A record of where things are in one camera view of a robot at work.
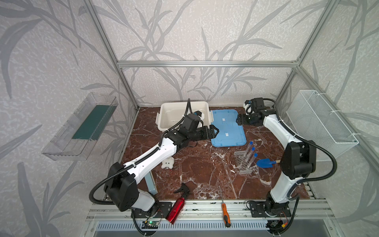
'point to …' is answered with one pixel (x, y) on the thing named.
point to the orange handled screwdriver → (226, 217)
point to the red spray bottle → (178, 206)
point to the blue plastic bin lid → (230, 133)
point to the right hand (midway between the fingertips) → (242, 115)
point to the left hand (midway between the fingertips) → (215, 128)
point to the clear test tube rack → (241, 164)
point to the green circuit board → (150, 224)
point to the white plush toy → (168, 163)
